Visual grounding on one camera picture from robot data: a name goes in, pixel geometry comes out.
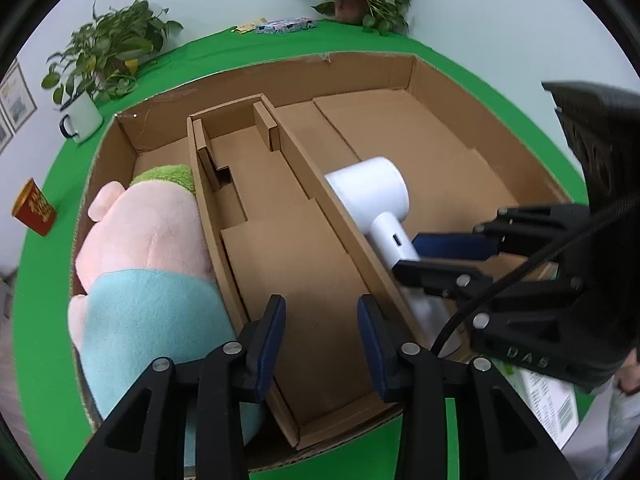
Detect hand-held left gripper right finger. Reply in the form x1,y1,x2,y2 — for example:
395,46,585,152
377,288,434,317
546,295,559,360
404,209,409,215
356,294,568,480

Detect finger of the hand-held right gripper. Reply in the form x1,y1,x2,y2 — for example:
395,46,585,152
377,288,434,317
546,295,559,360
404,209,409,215
392,259,586,347
412,203,593,262

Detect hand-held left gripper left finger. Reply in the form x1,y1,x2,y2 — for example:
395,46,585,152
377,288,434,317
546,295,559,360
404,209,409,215
65,294,287,480

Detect white hair dryer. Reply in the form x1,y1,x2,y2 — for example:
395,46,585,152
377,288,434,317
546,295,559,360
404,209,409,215
324,156,463,356

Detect brown cardboard insert tray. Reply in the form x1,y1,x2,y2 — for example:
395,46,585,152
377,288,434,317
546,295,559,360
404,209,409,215
186,93,431,451

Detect large cardboard box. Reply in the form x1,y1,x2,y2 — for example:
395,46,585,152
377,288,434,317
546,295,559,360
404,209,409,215
70,51,581,473

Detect pink pig plush toy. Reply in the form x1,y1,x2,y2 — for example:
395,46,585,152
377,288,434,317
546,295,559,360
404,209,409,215
67,164,266,466

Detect person's right forearm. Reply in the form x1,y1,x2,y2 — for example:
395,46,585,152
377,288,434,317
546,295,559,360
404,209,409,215
562,350,640,480

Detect white product box green label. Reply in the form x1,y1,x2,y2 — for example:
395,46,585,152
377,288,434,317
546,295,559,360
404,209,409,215
492,360,581,451

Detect red paper cup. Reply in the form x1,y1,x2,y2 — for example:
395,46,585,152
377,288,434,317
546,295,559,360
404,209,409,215
12,177,57,236

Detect patterned flat packet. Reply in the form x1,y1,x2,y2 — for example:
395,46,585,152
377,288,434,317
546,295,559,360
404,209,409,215
255,16,317,35

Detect white enamel mug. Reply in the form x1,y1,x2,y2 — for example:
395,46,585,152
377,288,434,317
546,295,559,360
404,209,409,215
54,91,104,144

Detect green pothos plant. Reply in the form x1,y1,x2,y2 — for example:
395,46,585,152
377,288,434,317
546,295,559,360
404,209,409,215
41,0,184,106

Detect black braided cable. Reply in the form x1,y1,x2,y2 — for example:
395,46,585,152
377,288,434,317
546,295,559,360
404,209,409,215
429,195,640,356

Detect group of framed wall certificates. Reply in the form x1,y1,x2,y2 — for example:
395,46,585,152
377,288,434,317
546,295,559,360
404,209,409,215
0,57,38,153

